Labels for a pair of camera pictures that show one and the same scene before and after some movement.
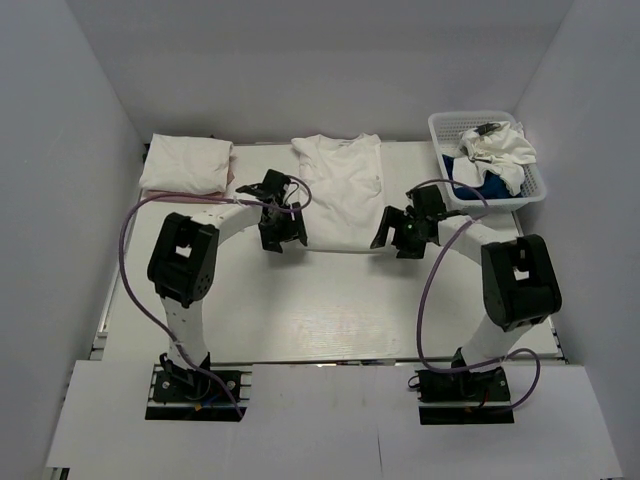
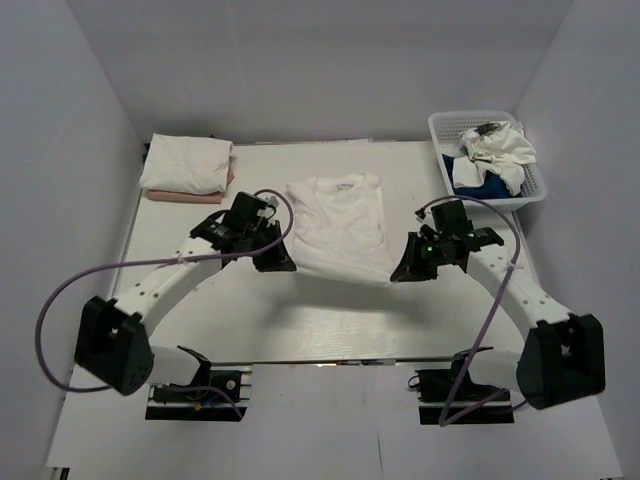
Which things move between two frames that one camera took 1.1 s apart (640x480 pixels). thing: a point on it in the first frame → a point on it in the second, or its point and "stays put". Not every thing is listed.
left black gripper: (294, 229) → (277, 260)
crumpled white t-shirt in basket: (506, 148) stays put
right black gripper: (394, 216) → (411, 268)
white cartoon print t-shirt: (346, 184) → (338, 228)
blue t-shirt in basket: (493, 188) stays put
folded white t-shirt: (189, 165) stays put
